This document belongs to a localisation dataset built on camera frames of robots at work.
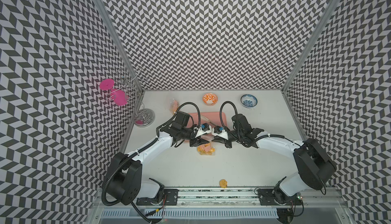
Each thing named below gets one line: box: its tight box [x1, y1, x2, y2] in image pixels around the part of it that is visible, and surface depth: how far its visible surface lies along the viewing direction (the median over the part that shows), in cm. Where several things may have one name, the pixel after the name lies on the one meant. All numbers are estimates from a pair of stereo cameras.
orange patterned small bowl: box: [202, 92, 219, 106], surface depth 113 cm
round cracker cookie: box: [218, 179, 228, 189], surface depth 79 cm
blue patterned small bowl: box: [240, 94, 259, 108], surface depth 110 cm
